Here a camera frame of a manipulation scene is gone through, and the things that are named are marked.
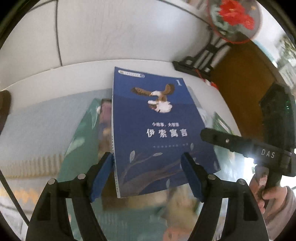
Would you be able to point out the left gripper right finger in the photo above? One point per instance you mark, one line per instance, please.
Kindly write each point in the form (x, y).
(243, 219)

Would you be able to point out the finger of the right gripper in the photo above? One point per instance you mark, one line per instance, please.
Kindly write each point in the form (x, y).
(244, 146)

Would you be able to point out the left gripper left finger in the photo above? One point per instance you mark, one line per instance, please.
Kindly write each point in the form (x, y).
(50, 220)

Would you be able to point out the teal girl cover book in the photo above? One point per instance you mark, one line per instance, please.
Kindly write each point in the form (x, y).
(91, 140)

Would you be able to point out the dark blue eagle book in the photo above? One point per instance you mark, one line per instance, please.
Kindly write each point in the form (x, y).
(154, 121)

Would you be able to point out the green insect book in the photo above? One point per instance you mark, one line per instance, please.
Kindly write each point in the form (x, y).
(216, 114)

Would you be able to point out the white yellow rabbit book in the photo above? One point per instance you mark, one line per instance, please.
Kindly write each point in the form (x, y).
(164, 215)

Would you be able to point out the right hand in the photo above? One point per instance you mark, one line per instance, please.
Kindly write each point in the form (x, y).
(269, 200)

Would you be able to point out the brown wooden chair seat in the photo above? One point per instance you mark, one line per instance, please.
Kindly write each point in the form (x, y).
(243, 76)

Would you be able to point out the patterned blue orange mat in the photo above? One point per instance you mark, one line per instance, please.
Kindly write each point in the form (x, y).
(35, 139)

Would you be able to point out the black fan stand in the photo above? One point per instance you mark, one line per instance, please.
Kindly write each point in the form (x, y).
(200, 65)

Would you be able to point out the round red flower fan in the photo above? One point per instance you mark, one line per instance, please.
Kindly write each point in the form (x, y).
(236, 22)

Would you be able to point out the yellow globe on stand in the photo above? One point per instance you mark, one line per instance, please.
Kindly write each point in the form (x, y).
(5, 107)

